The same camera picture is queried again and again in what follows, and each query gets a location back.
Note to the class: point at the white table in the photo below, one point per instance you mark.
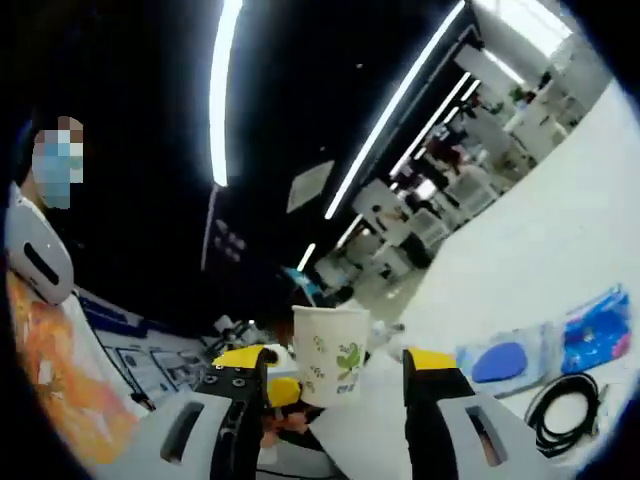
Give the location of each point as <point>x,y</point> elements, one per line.
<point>500,280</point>

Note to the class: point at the short ceiling light strip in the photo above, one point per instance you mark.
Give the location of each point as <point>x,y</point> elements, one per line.
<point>222,90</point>

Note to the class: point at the clear blue wipes packet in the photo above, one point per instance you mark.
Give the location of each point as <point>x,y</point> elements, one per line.
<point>505,362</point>

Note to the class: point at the white worn device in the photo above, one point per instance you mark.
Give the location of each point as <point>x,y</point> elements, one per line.
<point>47,250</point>

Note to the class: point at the blue white display board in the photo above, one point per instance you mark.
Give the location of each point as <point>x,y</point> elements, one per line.
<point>150,360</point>

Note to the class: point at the white paper cup green print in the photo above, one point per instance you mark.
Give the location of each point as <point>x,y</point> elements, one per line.
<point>330,350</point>

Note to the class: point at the blue tissue packet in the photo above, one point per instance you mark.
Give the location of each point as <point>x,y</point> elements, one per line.
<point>597,330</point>

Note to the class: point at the person's orange printed shirt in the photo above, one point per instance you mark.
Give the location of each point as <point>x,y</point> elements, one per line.
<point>65,380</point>

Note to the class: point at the ceiling air vent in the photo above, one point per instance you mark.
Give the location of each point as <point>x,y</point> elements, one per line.
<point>310,186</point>

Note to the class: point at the long ceiling light strip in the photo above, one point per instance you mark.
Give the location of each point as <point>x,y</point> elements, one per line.
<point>395,100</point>

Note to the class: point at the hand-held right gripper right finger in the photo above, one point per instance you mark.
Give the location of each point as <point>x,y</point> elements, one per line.
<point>435,400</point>

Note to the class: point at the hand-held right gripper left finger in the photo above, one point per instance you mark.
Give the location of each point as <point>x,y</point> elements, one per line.
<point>235,385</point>

